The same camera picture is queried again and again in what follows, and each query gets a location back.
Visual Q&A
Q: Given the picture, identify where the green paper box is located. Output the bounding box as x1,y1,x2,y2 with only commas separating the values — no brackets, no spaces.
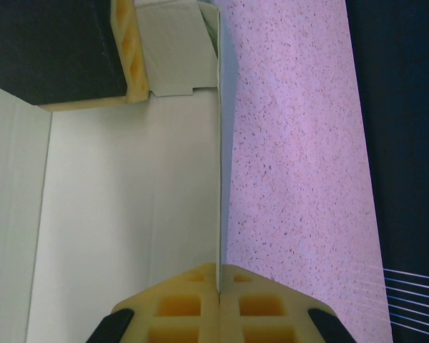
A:
0,0,225,343

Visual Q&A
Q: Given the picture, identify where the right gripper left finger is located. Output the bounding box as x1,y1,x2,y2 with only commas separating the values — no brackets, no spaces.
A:
87,262,221,343

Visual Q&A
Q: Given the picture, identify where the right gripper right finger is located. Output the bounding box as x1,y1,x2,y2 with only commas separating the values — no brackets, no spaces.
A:
220,264,357,343

